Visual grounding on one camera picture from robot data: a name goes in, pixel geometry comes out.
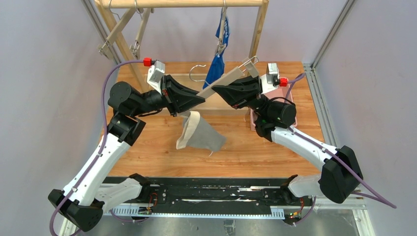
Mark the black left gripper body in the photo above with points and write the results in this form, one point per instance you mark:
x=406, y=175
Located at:
x=167, y=95

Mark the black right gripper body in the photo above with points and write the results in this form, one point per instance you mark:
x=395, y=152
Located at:
x=257, y=90

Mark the wooden hanger with grey underwear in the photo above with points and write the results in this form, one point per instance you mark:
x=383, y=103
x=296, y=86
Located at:
x=247, y=66

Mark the grey underwear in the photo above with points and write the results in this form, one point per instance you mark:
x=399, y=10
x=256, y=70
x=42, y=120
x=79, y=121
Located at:
x=198, y=133

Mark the wooden clip hanger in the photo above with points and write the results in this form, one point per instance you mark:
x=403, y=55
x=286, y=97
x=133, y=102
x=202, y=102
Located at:
x=144, y=13

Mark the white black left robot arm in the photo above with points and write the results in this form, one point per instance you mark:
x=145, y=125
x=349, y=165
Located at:
x=81, y=201

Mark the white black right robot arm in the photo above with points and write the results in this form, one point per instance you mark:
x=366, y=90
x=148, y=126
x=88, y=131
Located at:
x=340, y=173

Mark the wooden hanger with blue underwear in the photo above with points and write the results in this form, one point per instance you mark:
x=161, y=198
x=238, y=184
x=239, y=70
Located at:
x=221, y=45

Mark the empty wooden hanger far left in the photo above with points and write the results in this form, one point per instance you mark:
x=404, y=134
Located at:
x=115, y=27

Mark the pink plastic basket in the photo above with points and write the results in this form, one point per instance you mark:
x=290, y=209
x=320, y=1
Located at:
x=282, y=107

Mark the wooden clothes rack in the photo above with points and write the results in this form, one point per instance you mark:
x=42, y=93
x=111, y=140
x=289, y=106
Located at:
x=181, y=33

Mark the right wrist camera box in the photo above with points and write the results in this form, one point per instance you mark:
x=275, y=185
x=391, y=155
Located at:
x=270, y=81

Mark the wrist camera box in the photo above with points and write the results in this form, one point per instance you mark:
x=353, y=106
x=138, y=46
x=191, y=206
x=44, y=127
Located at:
x=155, y=75
x=270, y=81

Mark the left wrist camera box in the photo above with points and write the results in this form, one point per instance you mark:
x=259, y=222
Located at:
x=155, y=75

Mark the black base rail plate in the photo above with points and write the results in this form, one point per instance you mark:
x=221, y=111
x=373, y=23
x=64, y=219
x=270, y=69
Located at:
x=235, y=198

